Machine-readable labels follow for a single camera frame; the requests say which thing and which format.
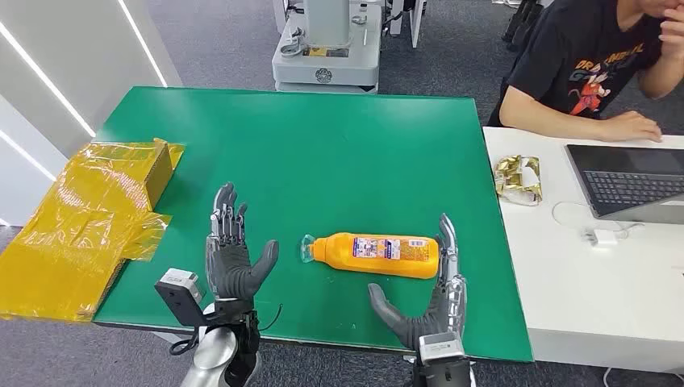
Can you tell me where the person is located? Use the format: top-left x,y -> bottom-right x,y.
487,0 -> 684,144

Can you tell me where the white furniture panel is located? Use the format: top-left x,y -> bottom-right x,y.
389,0 -> 428,49

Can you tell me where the white wall light strip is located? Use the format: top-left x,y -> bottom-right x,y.
116,0 -> 169,88
0,129 -> 58,182
0,21 -> 98,139

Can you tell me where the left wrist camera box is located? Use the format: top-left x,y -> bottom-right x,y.
155,268 -> 207,328

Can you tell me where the dark grey laptop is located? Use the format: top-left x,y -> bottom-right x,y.
565,144 -> 684,226

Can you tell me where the orange plastic bottle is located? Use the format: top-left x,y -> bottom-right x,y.
300,232 -> 441,281

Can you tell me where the person's right hand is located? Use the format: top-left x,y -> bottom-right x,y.
601,110 -> 664,144

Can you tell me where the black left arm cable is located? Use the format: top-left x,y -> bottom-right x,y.
169,324 -> 200,357

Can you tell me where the thin white cable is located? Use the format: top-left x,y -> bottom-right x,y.
552,201 -> 645,243

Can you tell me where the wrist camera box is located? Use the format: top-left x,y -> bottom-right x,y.
412,331 -> 474,387
155,268 -> 207,328

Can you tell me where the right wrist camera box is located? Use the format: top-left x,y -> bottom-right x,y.
412,331 -> 474,387

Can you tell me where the person's left hand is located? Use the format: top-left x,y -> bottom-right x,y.
658,15 -> 684,60

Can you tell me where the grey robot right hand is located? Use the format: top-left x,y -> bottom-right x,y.
367,213 -> 469,352

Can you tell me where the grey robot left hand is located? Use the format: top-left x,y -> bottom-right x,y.
205,183 -> 280,303

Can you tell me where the crumpled gold foil wrapper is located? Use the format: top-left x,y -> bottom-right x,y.
494,155 -> 544,207

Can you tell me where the yellow taped cardboard box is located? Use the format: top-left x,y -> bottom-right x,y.
0,138 -> 186,323

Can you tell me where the white power adapter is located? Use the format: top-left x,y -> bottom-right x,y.
582,228 -> 619,248

